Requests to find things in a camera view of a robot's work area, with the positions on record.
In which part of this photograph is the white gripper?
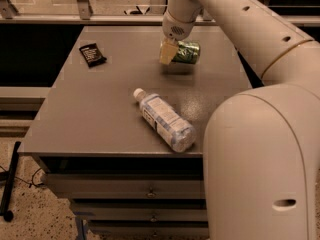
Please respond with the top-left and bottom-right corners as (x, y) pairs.
(160, 11), (195, 65)

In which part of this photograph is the green soda can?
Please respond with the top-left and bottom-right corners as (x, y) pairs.
(173, 41), (201, 64)

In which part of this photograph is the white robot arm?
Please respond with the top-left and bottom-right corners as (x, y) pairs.
(163, 0), (320, 240)

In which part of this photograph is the black snack packet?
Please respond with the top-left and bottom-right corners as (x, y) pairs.
(79, 43), (107, 68)

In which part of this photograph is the clear plastic water bottle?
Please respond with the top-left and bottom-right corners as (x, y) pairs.
(133, 88), (196, 153)

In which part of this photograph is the grey drawer cabinet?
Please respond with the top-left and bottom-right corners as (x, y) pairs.
(18, 25), (254, 240)

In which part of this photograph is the top grey drawer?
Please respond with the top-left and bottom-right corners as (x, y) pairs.
(43, 174), (205, 199)

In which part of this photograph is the grey drawer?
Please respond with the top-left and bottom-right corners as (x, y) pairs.
(71, 200), (207, 222)
(88, 221), (209, 237)
(43, 174), (205, 199)

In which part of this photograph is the middle grey drawer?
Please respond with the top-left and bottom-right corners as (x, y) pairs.
(71, 200), (207, 222)

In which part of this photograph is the bottom grey drawer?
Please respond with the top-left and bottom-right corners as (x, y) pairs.
(88, 221), (209, 237)

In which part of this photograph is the black stand leg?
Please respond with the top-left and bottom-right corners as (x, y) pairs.
(0, 141), (21, 222)

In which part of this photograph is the metal guard rail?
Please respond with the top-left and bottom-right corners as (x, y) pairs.
(0, 0), (320, 27)

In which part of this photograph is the black floor cable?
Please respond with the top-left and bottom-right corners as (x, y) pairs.
(0, 165), (46, 189)

